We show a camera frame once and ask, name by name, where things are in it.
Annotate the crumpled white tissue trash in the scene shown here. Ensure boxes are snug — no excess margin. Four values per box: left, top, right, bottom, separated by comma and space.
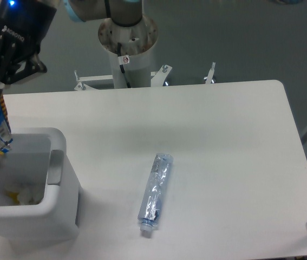
4, 183, 45, 205

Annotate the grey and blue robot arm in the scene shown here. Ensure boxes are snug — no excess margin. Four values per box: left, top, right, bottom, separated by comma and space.
0, 1, 143, 96

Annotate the white trash can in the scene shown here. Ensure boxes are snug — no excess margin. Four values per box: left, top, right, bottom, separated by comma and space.
0, 128, 82, 241

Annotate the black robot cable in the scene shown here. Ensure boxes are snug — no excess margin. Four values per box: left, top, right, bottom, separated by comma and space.
116, 42, 132, 88

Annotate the crushed clear plastic bottle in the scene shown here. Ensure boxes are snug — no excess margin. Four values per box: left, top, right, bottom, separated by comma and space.
138, 153, 174, 234

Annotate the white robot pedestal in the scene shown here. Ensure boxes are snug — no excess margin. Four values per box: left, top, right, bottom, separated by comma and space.
73, 15, 216, 92

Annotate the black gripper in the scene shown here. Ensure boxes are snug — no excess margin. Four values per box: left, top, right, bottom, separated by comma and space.
0, 1, 57, 96

